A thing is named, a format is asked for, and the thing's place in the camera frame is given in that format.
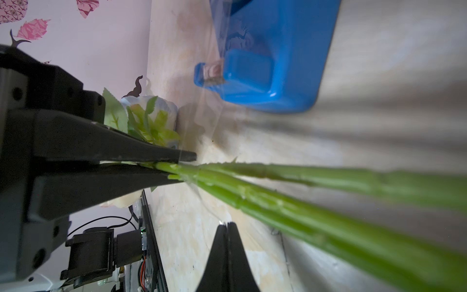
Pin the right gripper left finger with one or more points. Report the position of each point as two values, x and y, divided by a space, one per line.
214 278

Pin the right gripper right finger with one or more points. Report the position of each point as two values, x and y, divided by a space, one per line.
239 274

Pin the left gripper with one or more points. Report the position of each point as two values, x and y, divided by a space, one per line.
47 116

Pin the pink flower bouquet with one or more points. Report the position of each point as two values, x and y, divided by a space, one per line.
361 193

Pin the blue tape dispenser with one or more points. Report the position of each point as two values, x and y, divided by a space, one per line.
272 53

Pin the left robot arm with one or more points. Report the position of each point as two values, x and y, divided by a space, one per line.
96 253

